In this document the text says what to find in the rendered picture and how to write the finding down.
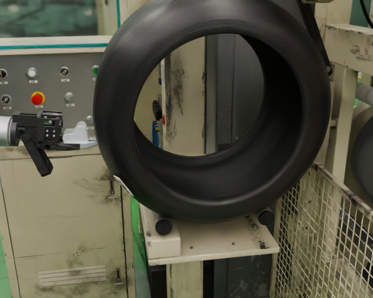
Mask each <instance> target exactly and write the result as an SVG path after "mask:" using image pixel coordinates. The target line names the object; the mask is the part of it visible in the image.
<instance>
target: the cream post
mask: <svg viewBox="0 0 373 298"><path fill-rule="evenodd" d="M162 62H163V64H164V85H165V87H164V85H163V83H162V116H165V124H163V149H164V150H165V151H168V152H170V153H174V154H177V155H181V156H199V155H204V111H205V37H201V38H198V39H195V40H192V41H190V42H188V43H186V44H184V45H182V46H180V47H178V48H177V49H176V50H174V51H173V52H171V53H170V54H168V55H167V56H166V57H165V58H164V59H163V60H162ZM166 281H167V298H203V261H192V262H185V263H175V264H167V265H166Z"/></svg>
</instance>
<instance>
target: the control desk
mask: <svg viewBox="0 0 373 298"><path fill-rule="evenodd" d="M106 47H107V46H98V47H57V48H16V49H0V116H10V117H12V114H13V113H15V111H21V113H29V114H37V113H38V112H40V111H59V112H62V119H63V128H62V133H63V134H64V131H65V130H66V129H74V128H75V127H76V125H77V123H78V122H80V121H82V122H85V123H86V126H87V129H88V134H89V137H90V138H94V139H96V137H95V131H94V123H93V101H94V91H95V81H96V77H97V71H98V67H99V64H100V61H101V58H102V55H103V53H104V51H105V49H106ZM44 151H45V153H46V154H47V156H48V158H49V160H50V161H51V162H52V165H53V170H52V172H51V174H50V175H47V176H44V177H42V176H41V174H40V173H39V172H38V170H37V167H36V165H35V164H34V161H33V160H32V158H31V156H30V155H29V153H28V151H27V149H26V147H25V145H24V144H23V142H22V140H21V139H20V143H19V145H18V146H17V147H12V146H10V147H0V232H1V238H2V245H3V249H4V255H5V261H6V265H7V272H8V278H9V285H10V288H11V295H12V298H136V284H135V273H134V252H133V231H132V220H131V200H130V194H128V193H127V192H126V191H125V190H124V189H123V187H122V186H121V185H120V184H119V182H118V181H117V180H116V179H115V178H114V176H113V175H112V174H111V172H110V171H109V169H108V167H107V165H106V163H105V161H104V159H103V157H102V155H101V153H100V150H99V147H98V145H96V146H94V147H91V148H86V149H80V150H72V151H56V150H53V151H50V150H44Z"/></svg>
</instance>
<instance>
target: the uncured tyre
mask: <svg viewBox="0 0 373 298"><path fill-rule="evenodd" d="M214 34H239V35H241V36H242V37H243V38H244V39H245V40H246V41H247V42H248V43H249V44H250V46H251V47H252V48H253V50H254V52H255V53H256V55H257V57H258V59H259V62H260V64H261V68H262V73H263V84H264V87H263V98H262V103H261V107H260V109H259V112H258V114H257V116H256V118H255V120H254V122H253V123H252V125H251V126H250V127H249V129H248V130H247V131H246V132H245V133H244V134H243V135H242V136H241V137H240V138H239V139H238V140H237V141H236V142H234V143H233V144H232V145H230V146H228V147H226V148H225V149H223V150H220V151H218V152H216V153H212V154H208V155H204V156H181V155H177V154H174V153H170V152H168V151H165V150H163V149H161V148H160V147H158V146H156V145H155V144H154V143H152V142H151V141H150V140H149V139H148V138H147V137H146V136H145V135H144V134H143V133H142V132H141V130H140V129H139V128H138V126H137V124H136V123H135V121H134V113H135V108H136V103H137V100H138V97H139V94H140V92H141V89H142V87H143V85H144V83H145V81H146V80H147V78H148V77H149V75H150V74H151V72H152V71H153V70H154V68H155V67H156V66H157V65H158V64H159V63H160V62H161V61H162V60H163V59H164V58H165V57H166V56H167V55H168V54H170V53H171V52H173V51H174V50H176V49H177V48H178V47H180V46H182V45H184V44H186V43H188V42H190V41H192V40H195V39H198V38H201V37H205V36H208V35H214ZM330 110H331V89H330V80H329V75H328V72H327V68H326V64H325V62H324V59H323V56H322V55H321V52H320V50H319V48H318V46H317V45H316V43H315V42H314V40H313V38H312V37H311V35H310V34H309V33H308V31H307V30H306V29H305V27H304V26H303V25H302V23H300V22H299V20H298V19H296V17H295V16H293V15H292V14H291V13H290V12H288V11H287V10H286V9H285V8H283V7H282V6H280V5H278V4H277V3H275V2H274V1H272V0H151V1H149V2H148V3H146V4H144V5H143V6H142V7H140V8H139V9H138V10H136V11H135V12H134V13H132V14H131V15H130V16H129V17H128V18H127V19H126V20H125V21H124V22H123V23H122V24H121V26H120V27H119V28H118V30H117V31H116V32H115V34H114V35H113V36H112V38H111V39H110V42H109V43H108V45H107V47H106V49H105V51H104V53H103V55H102V58H101V61H100V64H99V67H98V71H97V77H96V81H95V91H94V101H93V123H94V131H95V137H96V140H97V144H98V147H99V150H100V153H101V155H102V157H103V159H104V161H105V163H106V165H107V167H108V169H109V171H110V172H111V174H112V175H113V176H116V177H118V178H120V179H121V181H122V182H123V183H124V184H125V185H126V187H127V188H128V189H129V191H131V193H132V194H133V195H134V196H132V197H133V198H135V200H137V201H138V202H140V203H141V204H142V205H144V206H145V207H147V208H149V209H150V210H152V211H154V212H156V213H158V214H161V215H163V216H166V217H168V218H172V219H176V220H179V221H184V222H191V223H198V224H213V223H220V222H227V221H232V220H235V219H240V218H243V217H245V216H249V215H251V214H253V213H256V212H258V211H260V210H262V209H264V208H266V207H267V206H269V205H271V204H273V203H274V202H276V201H277V200H278V199H280V198H281V197H283V195H285V194H286V193H287V192H289V191H290V190H291V189H292V188H293V187H294V186H295V185H296V184H297V183H298V182H299V181H300V179H301V178H302V177H303V176H304V175H305V173H306V172H307V170H308V169H309V168H310V166H311V165H312V163H313V161H314V160H315V158H316V156H317V155H318V153H319V150H320V148H321V146H322V143H323V141H324V138H325V135H326V132H327V127H328V124H329V119H330Z"/></svg>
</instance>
